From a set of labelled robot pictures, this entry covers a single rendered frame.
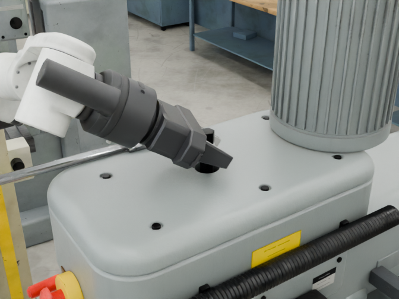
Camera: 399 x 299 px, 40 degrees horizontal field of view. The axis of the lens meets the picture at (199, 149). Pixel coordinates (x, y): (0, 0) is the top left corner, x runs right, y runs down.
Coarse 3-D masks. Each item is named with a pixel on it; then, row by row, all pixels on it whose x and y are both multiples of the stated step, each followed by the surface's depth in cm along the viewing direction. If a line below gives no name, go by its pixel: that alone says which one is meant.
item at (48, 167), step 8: (88, 152) 83; (96, 152) 84; (104, 152) 84; (112, 152) 84; (56, 160) 82; (64, 160) 81; (72, 160) 82; (80, 160) 82; (88, 160) 83; (24, 168) 79; (32, 168) 79; (40, 168) 79; (48, 168) 80; (56, 168) 80; (0, 176) 77; (8, 176) 77; (16, 176) 77; (24, 176) 78; (32, 176) 79; (0, 184) 76
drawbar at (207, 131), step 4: (204, 128) 79; (208, 128) 79; (204, 132) 78; (208, 132) 78; (212, 132) 78; (208, 136) 78; (212, 136) 78; (208, 140) 78; (212, 140) 78; (200, 164) 81; (204, 164) 80; (208, 164) 80; (200, 168) 81; (204, 168) 80; (208, 168) 80; (212, 168) 80; (200, 172) 81; (204, 172) 81; (208, 172) 81; (212, 172) 81
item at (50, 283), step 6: (54, 276) 86; (42, 282) 85; (48, 282) 85; (54, 282) 86; (30, 288) 84; (36, 288) 84; (42, 288) 85; (48, 288) 85; (54, 288) 86; (30, 294) 84; (36, 294) 84
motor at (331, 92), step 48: (288, 0) 79; (336, 0) 75; (384, 0) 75; (288, 48) 83; (336, 48) 77; (384, 48) 78; (288, 96) 85; (336, 96) 81; (384, 96) 83; (336, 144) 84
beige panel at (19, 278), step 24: (0, 144) 245; (0, 168) 250; (0, 192) 254; (0, 216) 259; (0, 240) 264; (24, 240) 273; (0, 264) 270; (24, 264) 278; (0, 288) 276; (24, 288) 284
